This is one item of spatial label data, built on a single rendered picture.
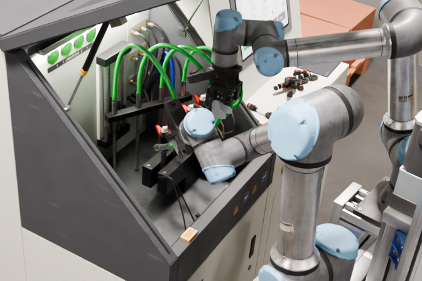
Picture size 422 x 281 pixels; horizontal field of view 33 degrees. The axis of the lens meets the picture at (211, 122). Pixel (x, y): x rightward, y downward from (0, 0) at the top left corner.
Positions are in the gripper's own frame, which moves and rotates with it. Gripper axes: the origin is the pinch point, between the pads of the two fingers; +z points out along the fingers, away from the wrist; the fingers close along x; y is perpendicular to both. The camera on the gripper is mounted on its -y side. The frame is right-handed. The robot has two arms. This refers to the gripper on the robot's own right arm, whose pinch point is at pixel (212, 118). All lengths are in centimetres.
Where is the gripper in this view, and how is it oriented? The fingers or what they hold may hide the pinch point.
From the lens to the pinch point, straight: 217.9
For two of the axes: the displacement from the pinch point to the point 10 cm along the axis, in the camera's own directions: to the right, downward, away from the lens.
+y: 8.6, 3.4, -3.8
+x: 5.0, -4.5, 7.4
